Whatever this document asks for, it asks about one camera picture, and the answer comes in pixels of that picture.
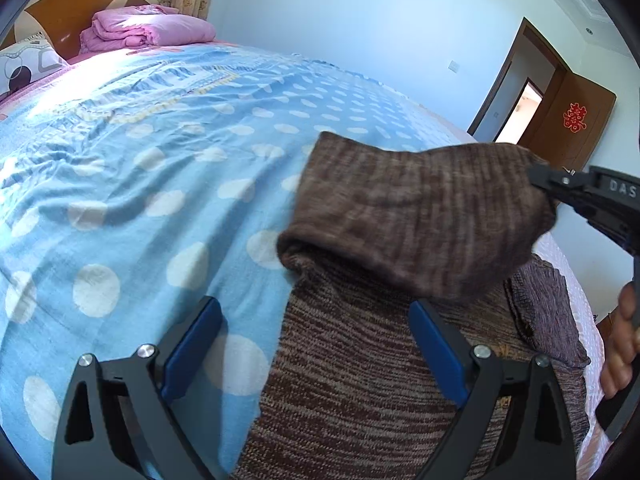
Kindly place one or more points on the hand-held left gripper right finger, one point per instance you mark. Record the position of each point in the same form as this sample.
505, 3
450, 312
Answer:
440, 355

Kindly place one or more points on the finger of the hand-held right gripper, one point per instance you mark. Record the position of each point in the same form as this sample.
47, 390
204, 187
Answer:
560, 176
575, 206

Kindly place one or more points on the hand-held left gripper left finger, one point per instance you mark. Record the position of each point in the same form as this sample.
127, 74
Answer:
192, 350

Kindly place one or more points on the brown knit sweater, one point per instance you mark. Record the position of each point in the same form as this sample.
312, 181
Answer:
400, 210

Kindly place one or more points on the person's right hand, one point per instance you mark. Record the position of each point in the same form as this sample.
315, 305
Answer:
620, 350

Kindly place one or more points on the red paper door decoration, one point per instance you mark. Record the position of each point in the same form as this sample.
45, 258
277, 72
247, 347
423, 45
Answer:
575, 117

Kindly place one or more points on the ceiling spotlight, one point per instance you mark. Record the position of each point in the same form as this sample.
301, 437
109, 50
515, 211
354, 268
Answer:
588, 30

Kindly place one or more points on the polka dot bed sheet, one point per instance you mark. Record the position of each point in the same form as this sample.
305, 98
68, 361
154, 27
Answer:
125, 185

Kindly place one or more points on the folded pink quilt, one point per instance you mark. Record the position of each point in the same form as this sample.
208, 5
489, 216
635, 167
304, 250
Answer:
145, 27

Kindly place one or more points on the white patterned pillow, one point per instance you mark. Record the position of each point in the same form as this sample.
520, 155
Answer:
25, 67

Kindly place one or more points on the wooden bed headboard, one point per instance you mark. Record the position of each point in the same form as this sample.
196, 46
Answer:
65, 15

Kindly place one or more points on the dark wooden door frame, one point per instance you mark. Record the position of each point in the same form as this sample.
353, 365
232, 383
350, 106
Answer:
492, 105

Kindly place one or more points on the white wall switch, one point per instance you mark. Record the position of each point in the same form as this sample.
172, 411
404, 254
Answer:
454, 65

